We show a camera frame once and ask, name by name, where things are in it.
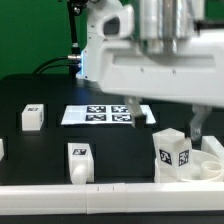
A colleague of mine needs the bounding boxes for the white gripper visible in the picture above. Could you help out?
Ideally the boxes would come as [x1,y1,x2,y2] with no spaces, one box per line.
[98,31,224,141]

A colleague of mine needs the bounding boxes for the white round stool seat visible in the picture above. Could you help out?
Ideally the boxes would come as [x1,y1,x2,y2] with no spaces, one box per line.
[153,148,224,184]

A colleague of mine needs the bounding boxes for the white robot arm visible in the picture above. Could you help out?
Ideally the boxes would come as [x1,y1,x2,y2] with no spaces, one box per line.
[78,0,224,140]

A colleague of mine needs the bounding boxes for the white sheet with four tags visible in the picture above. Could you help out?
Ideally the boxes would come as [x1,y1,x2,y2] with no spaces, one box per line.
[60,104,157,126]

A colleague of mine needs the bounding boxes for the white block at left edge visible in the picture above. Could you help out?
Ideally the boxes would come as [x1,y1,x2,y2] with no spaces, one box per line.
[0,139,4,161]

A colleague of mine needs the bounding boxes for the white right rail wall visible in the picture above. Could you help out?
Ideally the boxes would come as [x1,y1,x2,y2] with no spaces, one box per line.
[201,136,224,162]

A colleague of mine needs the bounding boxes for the white rail wall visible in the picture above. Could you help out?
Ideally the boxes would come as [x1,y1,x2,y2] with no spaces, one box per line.
[201,136,224,162]
[0,182,224,215]

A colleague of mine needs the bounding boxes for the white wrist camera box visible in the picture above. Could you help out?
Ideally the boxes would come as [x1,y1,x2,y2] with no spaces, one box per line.
[87,0,135,39]

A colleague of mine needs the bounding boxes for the white front rail wall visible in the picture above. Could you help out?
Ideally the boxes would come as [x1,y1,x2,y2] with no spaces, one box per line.
[0,182,224,215]

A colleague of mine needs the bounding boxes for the black cables at base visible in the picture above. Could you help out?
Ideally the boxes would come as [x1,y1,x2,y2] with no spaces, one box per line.
[31,54,83,76]

